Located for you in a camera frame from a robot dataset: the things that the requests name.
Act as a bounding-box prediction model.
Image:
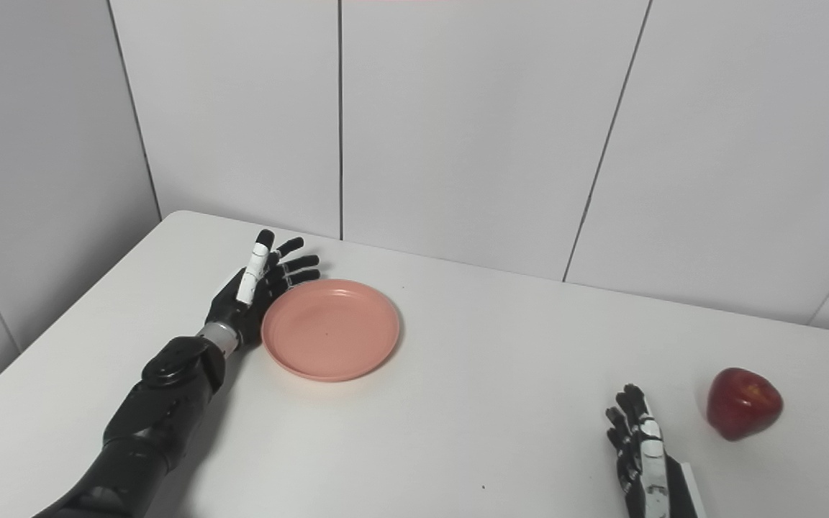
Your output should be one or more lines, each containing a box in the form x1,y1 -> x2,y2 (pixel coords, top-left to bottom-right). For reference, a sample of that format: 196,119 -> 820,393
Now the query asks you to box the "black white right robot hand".
605,383 -> 707,518

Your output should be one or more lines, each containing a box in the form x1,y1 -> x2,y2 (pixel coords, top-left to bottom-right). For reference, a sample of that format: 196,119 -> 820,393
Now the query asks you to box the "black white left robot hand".
204,229 -> 322,350

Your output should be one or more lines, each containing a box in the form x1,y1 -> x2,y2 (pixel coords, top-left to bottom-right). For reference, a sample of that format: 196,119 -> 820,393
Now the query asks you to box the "pink round plate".
261,279 -> 401,383

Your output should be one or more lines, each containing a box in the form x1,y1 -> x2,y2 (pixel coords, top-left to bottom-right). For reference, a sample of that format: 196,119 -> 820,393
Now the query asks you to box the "red apple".
706,367 -> 784,442

